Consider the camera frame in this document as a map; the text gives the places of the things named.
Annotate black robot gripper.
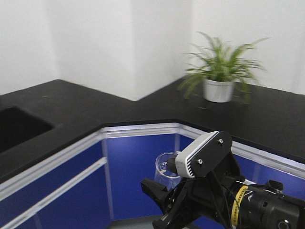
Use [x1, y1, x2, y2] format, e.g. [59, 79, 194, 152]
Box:
[140, 155, 244, 229]

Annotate clear glass beaker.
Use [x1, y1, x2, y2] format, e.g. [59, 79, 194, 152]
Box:
[154, 152, 182, 190]

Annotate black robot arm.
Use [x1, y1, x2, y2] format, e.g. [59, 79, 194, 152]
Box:
[141, 155, 305, 229]

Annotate blue cabinet front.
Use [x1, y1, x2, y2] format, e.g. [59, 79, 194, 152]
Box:
[0, 124, 305, 229]

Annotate white plant pot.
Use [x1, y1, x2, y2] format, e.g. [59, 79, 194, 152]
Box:
[203, 79, 235, 103]

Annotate green potted plant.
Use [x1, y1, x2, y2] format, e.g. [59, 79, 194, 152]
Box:
[177, 31, 267, 104]

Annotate black lab sink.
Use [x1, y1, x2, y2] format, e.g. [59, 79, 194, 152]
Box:
[0, 106, 53, 152]

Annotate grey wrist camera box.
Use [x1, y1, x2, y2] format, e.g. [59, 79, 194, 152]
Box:
[175, 131, 232, 178]

